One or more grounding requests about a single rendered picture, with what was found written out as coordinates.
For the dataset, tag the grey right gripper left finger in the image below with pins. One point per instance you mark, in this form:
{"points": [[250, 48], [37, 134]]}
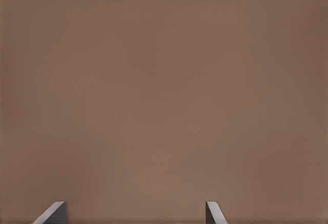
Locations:
{"points": [[57, 213]]}

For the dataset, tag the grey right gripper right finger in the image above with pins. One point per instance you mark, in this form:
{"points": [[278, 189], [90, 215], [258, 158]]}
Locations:
{"points": [[214, 213]]}

